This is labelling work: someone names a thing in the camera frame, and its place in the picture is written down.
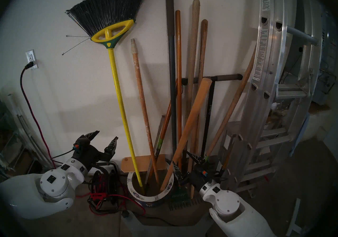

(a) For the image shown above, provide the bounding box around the paint-stained wooden pole white tip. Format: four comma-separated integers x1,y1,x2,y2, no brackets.
131,38,160,184

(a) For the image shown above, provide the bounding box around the plain flat-topped wooden stick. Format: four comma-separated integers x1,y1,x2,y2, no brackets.
160,78,213,192

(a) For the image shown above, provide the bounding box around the grey pole with black grip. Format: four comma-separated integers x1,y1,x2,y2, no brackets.
165,0,179,156

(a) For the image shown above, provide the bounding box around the orange handle with green label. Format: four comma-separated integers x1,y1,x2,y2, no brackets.
146,102,172,185

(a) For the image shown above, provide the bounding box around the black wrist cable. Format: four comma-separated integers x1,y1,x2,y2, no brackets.
202,170,229,184
50,144,79,159

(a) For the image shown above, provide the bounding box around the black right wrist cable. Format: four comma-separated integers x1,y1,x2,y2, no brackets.
202,170,229,184

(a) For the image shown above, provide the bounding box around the small brown tool handle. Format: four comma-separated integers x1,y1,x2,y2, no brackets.
221,134,237,172

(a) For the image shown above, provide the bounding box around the aluminium extension ladder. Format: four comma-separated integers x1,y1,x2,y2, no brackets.
238,0,328,160

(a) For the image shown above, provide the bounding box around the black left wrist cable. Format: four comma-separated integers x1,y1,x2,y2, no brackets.
50,144,79,159

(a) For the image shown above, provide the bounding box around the yellow-handled black bristle broom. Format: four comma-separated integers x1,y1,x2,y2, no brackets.
62,0,158,195

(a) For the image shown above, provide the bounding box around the cluttered storage shelf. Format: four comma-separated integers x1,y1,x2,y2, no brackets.
0,86,54,181

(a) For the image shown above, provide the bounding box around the black cord reel red cable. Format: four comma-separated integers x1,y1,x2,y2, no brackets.
87,161,146,216

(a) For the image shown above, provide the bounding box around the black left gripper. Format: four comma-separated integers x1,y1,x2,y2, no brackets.
72,130,119,165

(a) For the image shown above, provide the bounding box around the green rake with orange handle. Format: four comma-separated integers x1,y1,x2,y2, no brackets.
168,10,191,211

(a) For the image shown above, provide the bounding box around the black T-handle garden tool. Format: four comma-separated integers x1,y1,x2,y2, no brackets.
182,74,243,158

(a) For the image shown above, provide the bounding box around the aluminium step ladder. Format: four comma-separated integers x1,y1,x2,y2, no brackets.
218,82,313,198

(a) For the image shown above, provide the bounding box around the light wooden board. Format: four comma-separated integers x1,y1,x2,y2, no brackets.
121,155,169,173

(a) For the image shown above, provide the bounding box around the floral white ceramic pot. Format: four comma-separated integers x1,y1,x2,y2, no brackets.
127,161,175,208

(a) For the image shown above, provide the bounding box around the leaning light brown wooden handle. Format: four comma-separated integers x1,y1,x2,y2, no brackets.
205,46,256,159

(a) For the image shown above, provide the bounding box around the red and black power cord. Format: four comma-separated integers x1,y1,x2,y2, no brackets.
20,62,57,169

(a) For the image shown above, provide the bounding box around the grey electrical box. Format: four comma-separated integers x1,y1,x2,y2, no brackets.
313,10,338,106

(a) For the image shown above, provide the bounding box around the pale thick wooden handle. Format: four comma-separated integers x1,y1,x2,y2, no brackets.
184,0,200,173

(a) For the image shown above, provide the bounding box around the white strip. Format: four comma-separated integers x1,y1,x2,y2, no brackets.
287,199,301,235

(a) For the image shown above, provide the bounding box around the white wall outlet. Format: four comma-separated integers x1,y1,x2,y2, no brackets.
26,50,39,70

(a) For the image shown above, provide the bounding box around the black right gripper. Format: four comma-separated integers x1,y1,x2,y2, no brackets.
172,151,221,190

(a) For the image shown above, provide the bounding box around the dark brown wooden handle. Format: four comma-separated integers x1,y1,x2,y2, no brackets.
190,19,209,199

